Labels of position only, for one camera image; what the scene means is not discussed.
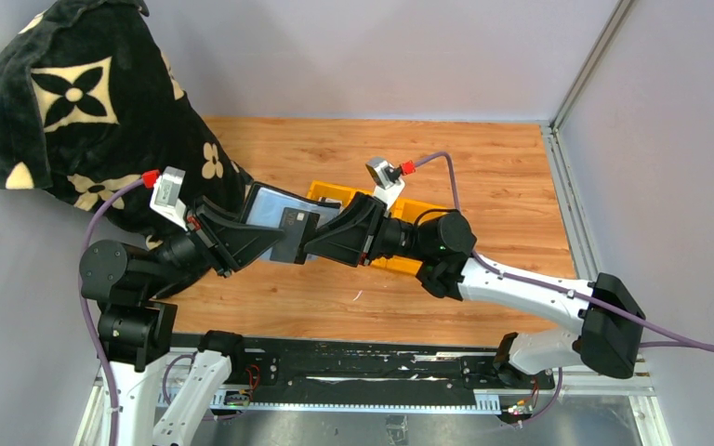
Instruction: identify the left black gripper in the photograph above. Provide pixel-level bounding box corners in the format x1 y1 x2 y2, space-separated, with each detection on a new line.
143 192 286 296

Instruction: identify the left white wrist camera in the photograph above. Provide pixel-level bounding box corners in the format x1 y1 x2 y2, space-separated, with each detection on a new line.
150 166 187 230

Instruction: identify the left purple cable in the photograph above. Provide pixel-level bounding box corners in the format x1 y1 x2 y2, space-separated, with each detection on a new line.
77 170 161 446

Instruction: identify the dark credit card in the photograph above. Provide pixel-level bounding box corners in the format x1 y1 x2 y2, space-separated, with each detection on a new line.
270 207 320 265

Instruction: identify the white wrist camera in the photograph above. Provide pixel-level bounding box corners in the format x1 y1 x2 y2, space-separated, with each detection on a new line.
150 166 187 230
365 157 405 207

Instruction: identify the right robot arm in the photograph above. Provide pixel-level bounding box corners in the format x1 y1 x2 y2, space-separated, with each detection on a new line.
302 192 646 388

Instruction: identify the purple cable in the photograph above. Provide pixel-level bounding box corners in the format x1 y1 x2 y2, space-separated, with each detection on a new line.
77 170 161 446
398 151 714 426

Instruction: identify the aluminium frame post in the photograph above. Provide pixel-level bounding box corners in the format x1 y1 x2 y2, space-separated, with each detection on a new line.
549 0 637 133

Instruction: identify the yellow three-compartment bin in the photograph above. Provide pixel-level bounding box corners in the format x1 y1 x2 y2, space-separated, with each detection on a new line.
306 180 444 276

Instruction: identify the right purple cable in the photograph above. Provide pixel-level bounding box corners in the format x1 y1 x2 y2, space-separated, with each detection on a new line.
398 151 714 426

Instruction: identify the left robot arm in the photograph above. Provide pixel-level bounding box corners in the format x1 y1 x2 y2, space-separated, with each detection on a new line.
79 201 284 445

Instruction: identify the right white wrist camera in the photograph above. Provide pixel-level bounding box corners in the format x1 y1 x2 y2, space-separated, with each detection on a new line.
365 157 405 207

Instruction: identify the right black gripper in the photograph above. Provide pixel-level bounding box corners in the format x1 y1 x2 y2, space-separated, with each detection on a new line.
301 192 431 269

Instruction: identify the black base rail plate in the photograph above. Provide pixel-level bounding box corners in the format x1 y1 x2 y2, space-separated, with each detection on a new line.
159 332 557 408

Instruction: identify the black floral blanket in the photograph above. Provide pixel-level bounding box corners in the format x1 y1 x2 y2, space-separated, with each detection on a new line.
0 1 251 243

